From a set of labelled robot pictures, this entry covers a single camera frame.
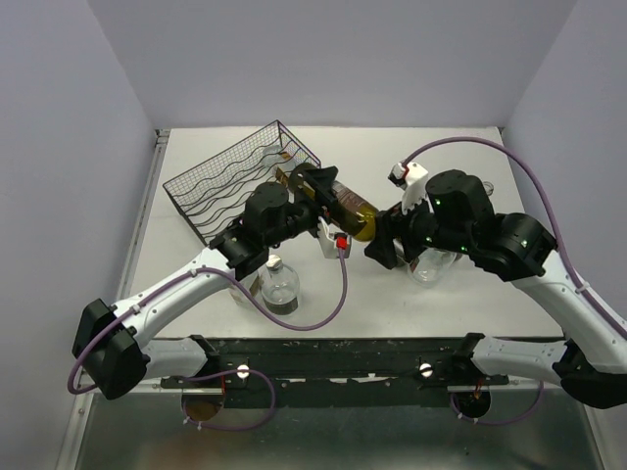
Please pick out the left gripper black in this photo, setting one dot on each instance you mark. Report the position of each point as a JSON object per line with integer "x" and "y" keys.
{"x": 320, "y": 181}

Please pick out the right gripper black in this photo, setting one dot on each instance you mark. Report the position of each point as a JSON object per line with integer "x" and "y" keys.
{"x": 388, "y": 226}

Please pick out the olive green wine bottle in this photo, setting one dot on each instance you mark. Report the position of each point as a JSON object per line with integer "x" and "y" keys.
{"x": 356, "y": 215}

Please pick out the clear square bottle black label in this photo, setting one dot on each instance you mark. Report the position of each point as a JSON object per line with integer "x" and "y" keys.
{"x": 280, "y": 162}

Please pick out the black wire wine rack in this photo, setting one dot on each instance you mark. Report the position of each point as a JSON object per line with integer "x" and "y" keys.
{"x": 212, "y": 193}

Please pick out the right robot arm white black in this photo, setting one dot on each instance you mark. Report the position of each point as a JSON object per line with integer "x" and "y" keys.
{"x": 454, "y": 214}

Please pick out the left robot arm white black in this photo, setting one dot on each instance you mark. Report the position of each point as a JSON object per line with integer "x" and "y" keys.
{"x": 114, "y": 344}

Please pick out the green open wine bottle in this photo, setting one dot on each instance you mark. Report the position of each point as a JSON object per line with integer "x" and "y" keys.
{"x": 402, "y": 259}

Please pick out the round clear flask bottle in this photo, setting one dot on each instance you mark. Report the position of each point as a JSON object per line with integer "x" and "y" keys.
{"x": 430, "y": 267}

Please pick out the round clear bottle silver cap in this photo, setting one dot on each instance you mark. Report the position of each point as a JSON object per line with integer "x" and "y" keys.
{"x": 280, "y": 286}

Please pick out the tall clear frosted bottle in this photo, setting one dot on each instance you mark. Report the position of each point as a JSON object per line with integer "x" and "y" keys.
{"x": 488, "y": 187}

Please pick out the square clear bottle dark cap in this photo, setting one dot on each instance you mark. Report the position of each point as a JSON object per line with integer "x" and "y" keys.
{"x": 252, "y": 286}

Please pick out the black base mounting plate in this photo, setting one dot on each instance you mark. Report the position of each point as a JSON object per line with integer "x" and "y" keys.
{"x": 323, "y": 373}

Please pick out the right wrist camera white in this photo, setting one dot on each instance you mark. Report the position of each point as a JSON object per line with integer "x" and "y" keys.
{"x": 412, "y": 179}

